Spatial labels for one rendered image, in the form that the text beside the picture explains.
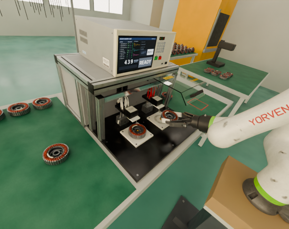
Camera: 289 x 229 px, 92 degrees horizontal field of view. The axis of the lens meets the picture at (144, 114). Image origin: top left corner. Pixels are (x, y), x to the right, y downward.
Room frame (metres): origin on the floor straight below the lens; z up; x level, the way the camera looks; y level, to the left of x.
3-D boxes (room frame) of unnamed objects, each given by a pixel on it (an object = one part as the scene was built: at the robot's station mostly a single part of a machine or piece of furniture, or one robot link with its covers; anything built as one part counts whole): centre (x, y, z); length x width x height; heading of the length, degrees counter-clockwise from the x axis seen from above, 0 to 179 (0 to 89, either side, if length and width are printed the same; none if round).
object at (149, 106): (0.91, -0.01, 0.80); 0.08 x 0.05 x 0.06; 142
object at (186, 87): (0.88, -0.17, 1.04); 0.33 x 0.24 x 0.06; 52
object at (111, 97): (0.79, 0.03, 1.03); 0.62 x 0.01 x 0.03; 142
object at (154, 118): (0.82, -0.13, 0.78); 0.15 x 0.15 x 0.01; 52
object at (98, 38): (0.93, 0.19, 1.22); 0.44 x 0.39 x 0.20; 142
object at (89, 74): (0.92, 0.20, 1.09); 0.68 x 0.44 x 0.05; 142
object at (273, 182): (0.36, -0.58, 0.98); 0.16 x 0.13 x 0.19; 158
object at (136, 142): (0.63, 0.02, 0.78); 0.15 x 0.15 x 0.01; 52
